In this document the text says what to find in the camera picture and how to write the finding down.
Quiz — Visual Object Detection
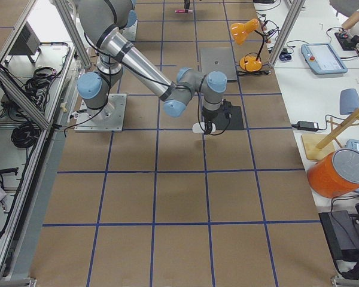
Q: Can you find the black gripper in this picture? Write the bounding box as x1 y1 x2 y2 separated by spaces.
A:
202 107 218 133

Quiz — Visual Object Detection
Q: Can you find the white computer mouse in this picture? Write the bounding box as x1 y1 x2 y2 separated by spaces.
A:
192 122 216 135

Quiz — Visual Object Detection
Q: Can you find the pink highlighter pen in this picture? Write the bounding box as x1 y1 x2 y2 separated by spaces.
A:
175 9 193 14

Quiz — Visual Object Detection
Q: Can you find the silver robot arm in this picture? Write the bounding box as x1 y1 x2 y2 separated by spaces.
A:
77 1 227 136

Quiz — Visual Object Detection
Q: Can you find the black mousepad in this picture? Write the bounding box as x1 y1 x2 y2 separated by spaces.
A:
213 105 245 131

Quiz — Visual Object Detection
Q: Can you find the silver closed laptop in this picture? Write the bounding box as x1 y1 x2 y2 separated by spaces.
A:
200 47 237 83

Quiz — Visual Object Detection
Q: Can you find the orange desk lamp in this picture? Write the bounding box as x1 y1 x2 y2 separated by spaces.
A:
230 19 264 74

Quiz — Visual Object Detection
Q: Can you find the black power adapter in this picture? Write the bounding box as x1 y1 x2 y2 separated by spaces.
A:
296 121 319 132

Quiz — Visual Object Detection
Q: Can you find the wooden stand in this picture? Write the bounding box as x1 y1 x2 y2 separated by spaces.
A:
302 108 359 161

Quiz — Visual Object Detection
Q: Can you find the blue teach pendant tablet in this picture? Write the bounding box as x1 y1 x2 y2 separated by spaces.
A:
300 43 348 75

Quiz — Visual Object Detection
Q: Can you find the orange cylindrical container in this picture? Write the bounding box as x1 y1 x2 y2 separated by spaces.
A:
307 148 359 198

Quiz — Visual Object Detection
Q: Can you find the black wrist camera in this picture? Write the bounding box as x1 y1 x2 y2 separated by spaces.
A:
218 99 232 119

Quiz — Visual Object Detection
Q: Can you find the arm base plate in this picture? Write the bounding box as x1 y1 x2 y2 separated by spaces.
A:
74 93 127 132

